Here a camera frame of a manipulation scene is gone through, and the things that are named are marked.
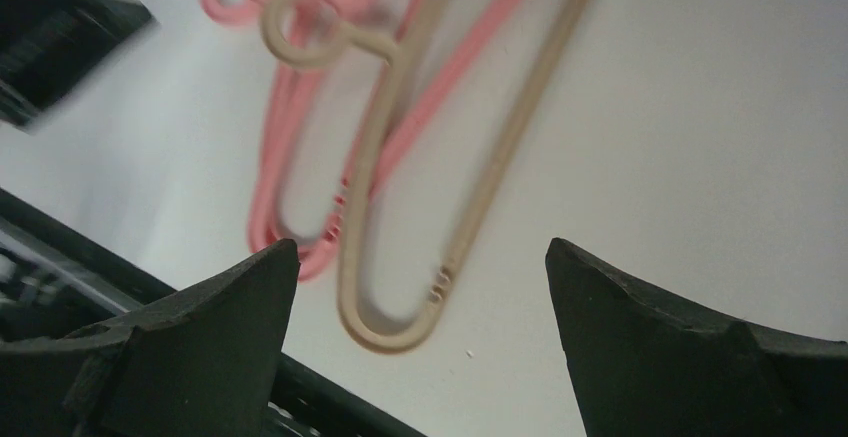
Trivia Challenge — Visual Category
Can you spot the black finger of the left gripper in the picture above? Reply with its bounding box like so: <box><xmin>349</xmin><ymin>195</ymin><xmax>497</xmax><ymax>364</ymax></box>
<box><xmin>1</xmin><ymin>0</ymin><xmax>155</xmax><ymax>128</ymax></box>

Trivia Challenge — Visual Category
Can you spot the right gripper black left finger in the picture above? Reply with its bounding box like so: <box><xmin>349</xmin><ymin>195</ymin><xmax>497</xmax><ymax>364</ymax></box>
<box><xmin>1</xmin><ymin>240</ymin><xmax>299</xmax><ymax>436</ymax></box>

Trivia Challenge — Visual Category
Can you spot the pink hanger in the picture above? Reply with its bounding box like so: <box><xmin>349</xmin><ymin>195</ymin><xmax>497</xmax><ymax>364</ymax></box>
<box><xmin>261</xmin><ymin>0</ymin><xmax>522</xmax><ymax>264</ymax></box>
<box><xmin>200</xmin><ymin>0</ymin><xmax>335</xmax><ymax>282</ymax></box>

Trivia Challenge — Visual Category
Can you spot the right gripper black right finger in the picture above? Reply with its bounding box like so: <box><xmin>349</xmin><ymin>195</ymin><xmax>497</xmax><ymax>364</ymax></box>
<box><xmin>545</xmin><ymin>238</ymin><xmax>847</xmax><ymax>436</ymax></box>

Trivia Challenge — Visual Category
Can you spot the pink hanger middle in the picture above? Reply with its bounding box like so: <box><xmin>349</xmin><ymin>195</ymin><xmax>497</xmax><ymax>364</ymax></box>
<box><xmin>261</xmin><ymin>0</ymin><xmax>522</xmax><ymax>264</ymax></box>

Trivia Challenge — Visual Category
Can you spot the pink hanger left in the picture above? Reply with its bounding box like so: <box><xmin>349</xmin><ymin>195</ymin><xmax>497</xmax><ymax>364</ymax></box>
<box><xmin>200</xmin><ymin>0</ymin><xmax>335</xmax><ymax>282</ymax></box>

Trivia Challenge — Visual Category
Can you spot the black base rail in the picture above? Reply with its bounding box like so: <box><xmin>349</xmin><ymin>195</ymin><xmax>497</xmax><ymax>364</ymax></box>
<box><xmin>1</xmin><ymin>192</ymin><xmax>413</xmax><ymax>436</ymax></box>

